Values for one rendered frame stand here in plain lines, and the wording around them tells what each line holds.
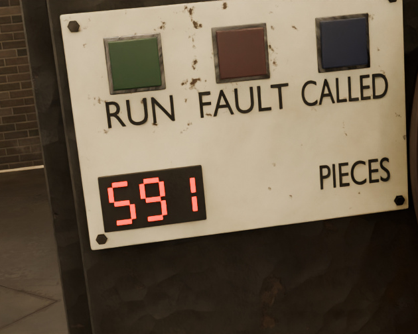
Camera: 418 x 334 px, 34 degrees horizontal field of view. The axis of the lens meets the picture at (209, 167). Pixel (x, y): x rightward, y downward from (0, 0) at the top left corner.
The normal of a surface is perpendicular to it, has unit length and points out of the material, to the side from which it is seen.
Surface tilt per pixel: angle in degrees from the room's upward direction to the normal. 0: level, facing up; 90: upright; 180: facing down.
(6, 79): 90
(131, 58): 90
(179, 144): 90
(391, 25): 90
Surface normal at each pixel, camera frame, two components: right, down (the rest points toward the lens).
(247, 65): 0.15, 0.20
